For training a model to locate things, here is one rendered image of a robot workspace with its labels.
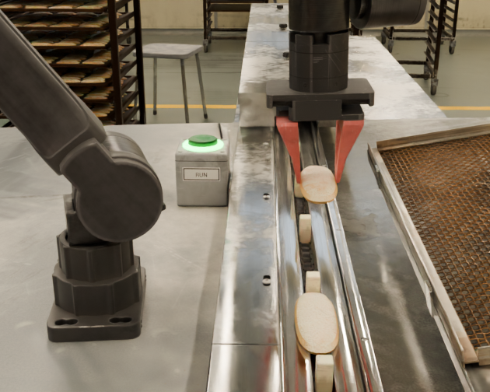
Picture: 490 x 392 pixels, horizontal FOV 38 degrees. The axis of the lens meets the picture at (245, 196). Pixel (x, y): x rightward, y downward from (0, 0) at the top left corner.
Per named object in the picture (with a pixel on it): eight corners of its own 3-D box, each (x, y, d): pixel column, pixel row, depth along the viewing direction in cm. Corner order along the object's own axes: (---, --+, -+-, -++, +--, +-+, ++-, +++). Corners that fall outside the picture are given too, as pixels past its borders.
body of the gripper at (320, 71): (266, 97, 74) (264, 25, 71) (365, 95, 74) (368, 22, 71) (266, 114, 68) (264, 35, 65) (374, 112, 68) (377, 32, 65)
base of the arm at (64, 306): (66, 281, 77) (46, 342, 66) (59, 211, 74) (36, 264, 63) (146, 278, 78) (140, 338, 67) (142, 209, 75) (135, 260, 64)
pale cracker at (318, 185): (297, 169, 79) (297, 159, 78) (332, 169, 79) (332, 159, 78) (301, 204, 69) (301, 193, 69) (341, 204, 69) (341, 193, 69)
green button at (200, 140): (190, 145, 100) (189, 134, 99) (218, 145, 99) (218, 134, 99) (187, 154, 96) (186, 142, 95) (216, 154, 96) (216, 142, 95)
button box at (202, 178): (181, 208, 105) (179, 135, 101) (235, 208, 105) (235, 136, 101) (175, 231, 98) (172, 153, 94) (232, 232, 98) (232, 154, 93)
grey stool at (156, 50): (189, 134, 417) (187, 55, 400) (131, 129, 425) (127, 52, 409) (208, 117, 449) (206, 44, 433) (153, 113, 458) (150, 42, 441)
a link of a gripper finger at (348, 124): (288, 170, 77) (287, 85, 74) (355, 169, 77) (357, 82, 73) (289, 194, 71) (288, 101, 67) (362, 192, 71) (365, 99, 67)
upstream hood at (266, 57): (250, 26, 235) (250, -1, 232) (306, 26, 235) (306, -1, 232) (238, 136, 119) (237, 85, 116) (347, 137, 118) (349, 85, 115)
